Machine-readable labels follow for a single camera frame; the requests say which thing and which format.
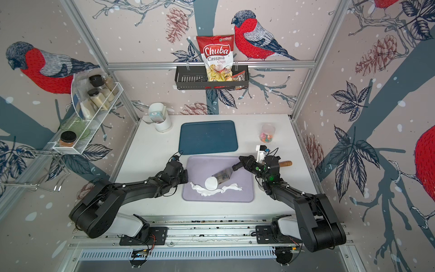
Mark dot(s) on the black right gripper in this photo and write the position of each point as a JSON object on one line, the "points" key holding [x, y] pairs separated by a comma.
{"points": [[250, 164]]}

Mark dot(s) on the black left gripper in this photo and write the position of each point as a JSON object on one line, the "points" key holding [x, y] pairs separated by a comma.
{"points": [[184, 173]]}

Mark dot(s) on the wooden rolling pin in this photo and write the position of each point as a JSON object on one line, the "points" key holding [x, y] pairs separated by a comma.
{"points": [[285, 164]]}

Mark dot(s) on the lilac silicone mat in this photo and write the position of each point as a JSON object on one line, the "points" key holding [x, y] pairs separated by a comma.
{"points": [[202, 167]]}

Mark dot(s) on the white dough lump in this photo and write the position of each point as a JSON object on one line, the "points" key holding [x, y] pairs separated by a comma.
{"points": [[206, 193]]}

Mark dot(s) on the round cut dough wrapper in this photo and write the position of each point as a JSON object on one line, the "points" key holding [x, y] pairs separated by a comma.
{"points": [[211, 183]]}

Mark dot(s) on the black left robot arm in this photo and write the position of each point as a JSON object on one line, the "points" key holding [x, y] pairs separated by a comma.
{"points": [[98, 210]]}

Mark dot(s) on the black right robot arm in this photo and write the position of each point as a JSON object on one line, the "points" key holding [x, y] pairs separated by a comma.
{"points": [[318, 224]]}

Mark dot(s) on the clear cup with candies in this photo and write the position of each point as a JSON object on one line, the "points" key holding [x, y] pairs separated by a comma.
{"points": [[267, 133]]}

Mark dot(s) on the teal plastic tray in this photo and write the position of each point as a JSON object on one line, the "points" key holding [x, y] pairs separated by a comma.
{"points": [[208, 137]]}

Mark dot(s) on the white utensil holder cup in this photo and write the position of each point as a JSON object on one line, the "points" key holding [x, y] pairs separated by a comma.
{"points": [[162, 127]]}

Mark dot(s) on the teal paper carton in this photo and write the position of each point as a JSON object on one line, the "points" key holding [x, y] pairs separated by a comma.
{"points": [[157, 116]]}

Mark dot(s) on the small dark snack packet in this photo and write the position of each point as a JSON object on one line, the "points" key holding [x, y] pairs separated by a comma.
{"points": [[239, 77]]}

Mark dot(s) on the black lid spice jar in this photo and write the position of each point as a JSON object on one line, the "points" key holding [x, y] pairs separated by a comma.
{"points": [[97, 81], [99, 99]]}

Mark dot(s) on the green glass bowl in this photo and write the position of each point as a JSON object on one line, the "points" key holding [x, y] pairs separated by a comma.
{"points": [[76, 125]]}

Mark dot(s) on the short brown powder jar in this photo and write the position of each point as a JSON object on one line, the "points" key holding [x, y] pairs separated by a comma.
{"points": [[68, 139]]}

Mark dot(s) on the red Chuba chips bag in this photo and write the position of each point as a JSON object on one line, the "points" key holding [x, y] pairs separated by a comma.
{"points": [[217, 54]]}

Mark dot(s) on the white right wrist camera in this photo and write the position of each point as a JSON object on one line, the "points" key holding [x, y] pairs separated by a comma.
{"points": [[262, 152]]}

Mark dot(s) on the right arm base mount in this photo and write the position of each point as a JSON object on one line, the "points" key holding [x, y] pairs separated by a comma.
{"points": [[283, 229]]}

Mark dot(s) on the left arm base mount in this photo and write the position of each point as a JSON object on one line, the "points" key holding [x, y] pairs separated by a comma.
{"points": [[136, 231]]}

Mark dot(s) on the clear acrylic wall shelf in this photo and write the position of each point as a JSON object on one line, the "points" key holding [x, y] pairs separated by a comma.
{"points": [[86, 109]]}

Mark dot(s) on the wire wall rack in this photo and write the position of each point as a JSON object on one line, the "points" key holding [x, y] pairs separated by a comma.
{"points": [[47, 172]]}

